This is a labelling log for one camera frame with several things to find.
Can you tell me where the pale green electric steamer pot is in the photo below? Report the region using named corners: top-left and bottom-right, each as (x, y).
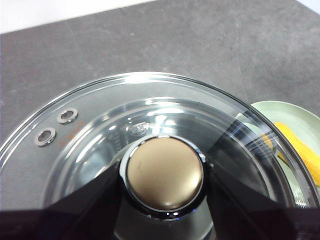
top-left (42, 98), bottom-right (291, 240)

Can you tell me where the glass lid with gold knob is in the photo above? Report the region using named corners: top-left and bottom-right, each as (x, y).
top-left (0, 71), bottom-right (320, 240)

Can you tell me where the pale green round plate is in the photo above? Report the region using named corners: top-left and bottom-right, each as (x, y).
top-left (246, 100), bottom-right (320, 210)

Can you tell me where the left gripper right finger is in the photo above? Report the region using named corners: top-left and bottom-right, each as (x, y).
top-left (205, 163), bottom-right (320, 240)

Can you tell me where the yellow corn cob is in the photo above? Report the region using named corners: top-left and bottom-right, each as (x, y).
top-left (259, 121), bottom-right (320, 188)

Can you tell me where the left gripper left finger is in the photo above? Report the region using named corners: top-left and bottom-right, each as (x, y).
top-left (0, 161), bottom-right (124, 240)

